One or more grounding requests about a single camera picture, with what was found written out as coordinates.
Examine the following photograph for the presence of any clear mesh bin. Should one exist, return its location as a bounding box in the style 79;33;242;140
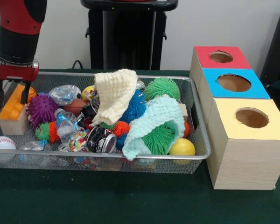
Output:
0;71;212;175

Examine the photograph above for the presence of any yellow ball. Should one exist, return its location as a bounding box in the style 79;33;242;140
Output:
169;138;196;156

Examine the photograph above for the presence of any large blue spiky ball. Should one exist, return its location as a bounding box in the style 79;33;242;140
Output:
119;88;147;124

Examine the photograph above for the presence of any multicolour spiky caterpillar toy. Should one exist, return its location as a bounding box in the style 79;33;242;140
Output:
35;121;61;143

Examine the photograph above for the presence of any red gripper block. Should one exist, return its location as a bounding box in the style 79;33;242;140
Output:
0;54;40;105

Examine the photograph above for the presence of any black standing panel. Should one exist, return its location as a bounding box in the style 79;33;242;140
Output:
259;4;280;81

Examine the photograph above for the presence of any green spiky ball with eyes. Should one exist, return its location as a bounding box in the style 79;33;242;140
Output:
144;77;180;101

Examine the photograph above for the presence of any white baseball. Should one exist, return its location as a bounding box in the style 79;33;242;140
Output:
0;136;16;163

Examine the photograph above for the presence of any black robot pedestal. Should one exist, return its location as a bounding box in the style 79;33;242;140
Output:
80;0;179;70

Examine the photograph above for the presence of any cream knitted cloth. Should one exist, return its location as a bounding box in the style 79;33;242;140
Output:
90;69;138;128

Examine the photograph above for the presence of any black cable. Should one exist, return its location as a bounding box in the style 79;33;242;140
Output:
71;60;84;70

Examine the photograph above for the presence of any mint knitted cloth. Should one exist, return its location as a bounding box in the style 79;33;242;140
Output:
122;97;185;161

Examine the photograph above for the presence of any wooden box with three holes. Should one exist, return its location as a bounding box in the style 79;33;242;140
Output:
189;46;280;191

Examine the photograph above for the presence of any purple spiky ball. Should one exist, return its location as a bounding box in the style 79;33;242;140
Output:
25;94;60;129

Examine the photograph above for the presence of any orange toy building brick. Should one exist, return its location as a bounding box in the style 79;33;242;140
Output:
0;84;30;121

